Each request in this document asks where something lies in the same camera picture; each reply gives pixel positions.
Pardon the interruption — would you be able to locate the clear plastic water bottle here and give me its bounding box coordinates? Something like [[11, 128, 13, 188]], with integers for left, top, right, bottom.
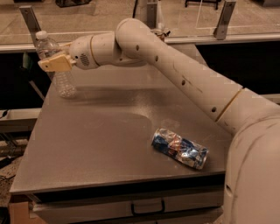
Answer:
[[36, 31, 77, 99]]

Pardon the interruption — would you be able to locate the orange soda can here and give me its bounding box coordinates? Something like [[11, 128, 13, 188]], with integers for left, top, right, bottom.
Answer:
[[151, 29, 171, 41]]

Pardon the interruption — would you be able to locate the right metal bracket post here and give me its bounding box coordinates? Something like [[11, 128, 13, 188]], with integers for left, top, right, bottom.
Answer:
[[213, 0, 236, 40]]

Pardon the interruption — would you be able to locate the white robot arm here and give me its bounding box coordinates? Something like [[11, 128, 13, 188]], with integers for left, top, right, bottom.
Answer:
[[38, 18, 280, 224]]

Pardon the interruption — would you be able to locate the left metal bracket post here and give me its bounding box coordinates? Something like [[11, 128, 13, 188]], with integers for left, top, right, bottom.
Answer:
[[19, 5, 41, 45]]

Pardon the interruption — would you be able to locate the metal horizontal rail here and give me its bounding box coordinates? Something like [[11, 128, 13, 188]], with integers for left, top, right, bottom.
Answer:
[[0, 32, 280, 54]]

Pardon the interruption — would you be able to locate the black drawer handle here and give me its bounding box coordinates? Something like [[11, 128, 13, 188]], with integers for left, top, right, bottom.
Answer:
[[130, 199, 165, 216]]

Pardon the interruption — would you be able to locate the blue silver energy drink can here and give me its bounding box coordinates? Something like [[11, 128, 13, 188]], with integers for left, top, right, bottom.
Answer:
[[151, 128, 209, 170]]

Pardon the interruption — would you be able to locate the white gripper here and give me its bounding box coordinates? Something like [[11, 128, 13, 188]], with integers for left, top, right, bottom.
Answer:
[[38, 35, 99, 72]]

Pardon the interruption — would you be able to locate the metal bracket post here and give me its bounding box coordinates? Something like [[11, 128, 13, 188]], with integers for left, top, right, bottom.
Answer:
[[132, 0, 158, 29], [19, 5, 41, 45], [213, 0, 236, 40]]

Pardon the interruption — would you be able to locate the grey drawer front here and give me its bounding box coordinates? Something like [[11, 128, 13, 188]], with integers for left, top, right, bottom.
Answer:
[[33, 190, 223, 224]]

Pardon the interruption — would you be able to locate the middle metal bracket post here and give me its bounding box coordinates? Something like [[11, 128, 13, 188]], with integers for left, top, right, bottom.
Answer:
[[132, 0, 158, 29]]

